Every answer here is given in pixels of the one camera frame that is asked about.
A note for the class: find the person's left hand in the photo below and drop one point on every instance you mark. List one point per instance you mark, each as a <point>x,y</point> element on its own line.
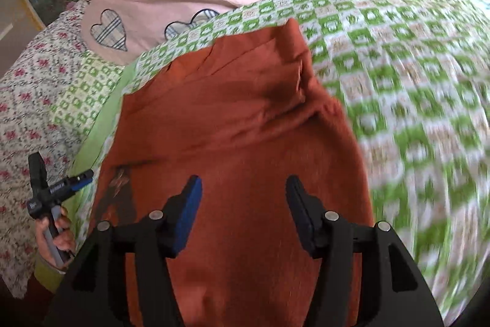
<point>63,239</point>

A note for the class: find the rust orange fleece garment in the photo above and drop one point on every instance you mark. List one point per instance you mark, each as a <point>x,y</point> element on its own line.
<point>237,127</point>

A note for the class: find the floral pink pillow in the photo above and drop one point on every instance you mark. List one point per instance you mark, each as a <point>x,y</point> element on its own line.
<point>26,112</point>

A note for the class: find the green checked pillow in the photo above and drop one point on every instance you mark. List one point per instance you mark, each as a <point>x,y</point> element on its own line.
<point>86,89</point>

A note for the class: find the green checked printed blanket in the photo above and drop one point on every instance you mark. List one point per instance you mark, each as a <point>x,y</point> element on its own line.
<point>402,89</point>

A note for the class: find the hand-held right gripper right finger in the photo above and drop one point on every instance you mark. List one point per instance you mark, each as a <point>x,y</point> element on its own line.
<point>300,208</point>

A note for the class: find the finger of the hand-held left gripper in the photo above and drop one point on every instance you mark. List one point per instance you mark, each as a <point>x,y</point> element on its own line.
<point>81,180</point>

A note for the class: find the person's left forearm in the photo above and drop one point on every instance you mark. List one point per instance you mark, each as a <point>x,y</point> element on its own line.
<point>48,271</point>

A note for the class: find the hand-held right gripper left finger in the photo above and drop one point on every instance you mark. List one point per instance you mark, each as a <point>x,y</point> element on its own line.
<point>189,208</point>

